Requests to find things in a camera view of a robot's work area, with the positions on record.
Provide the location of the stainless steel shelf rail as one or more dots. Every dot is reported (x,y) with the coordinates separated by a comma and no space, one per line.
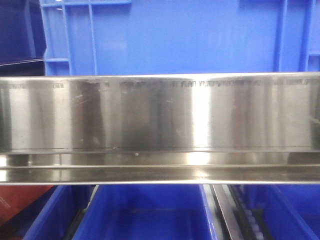
(221,128)

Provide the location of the metal roller track divider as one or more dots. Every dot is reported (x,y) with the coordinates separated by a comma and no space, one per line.
(232,219)

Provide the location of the blue bin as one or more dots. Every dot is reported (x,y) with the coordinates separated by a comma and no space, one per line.
(55,218)
(284,212)
(147,212)

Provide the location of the blue lower middle bin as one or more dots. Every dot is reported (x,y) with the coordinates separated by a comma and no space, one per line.
(147,212)

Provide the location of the red box lower left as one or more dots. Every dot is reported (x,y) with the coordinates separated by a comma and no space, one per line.
(13,199)

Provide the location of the blue lower left bin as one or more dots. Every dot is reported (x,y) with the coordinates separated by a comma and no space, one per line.
(55,218)

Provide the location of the dark blue crate left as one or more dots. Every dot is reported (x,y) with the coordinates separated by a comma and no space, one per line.
(22,35)

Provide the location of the blue upper shelf crate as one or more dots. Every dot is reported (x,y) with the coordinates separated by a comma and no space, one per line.
(144,37)

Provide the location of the blue lower right bin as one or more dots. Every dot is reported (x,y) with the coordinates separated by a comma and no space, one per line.
(284,212)

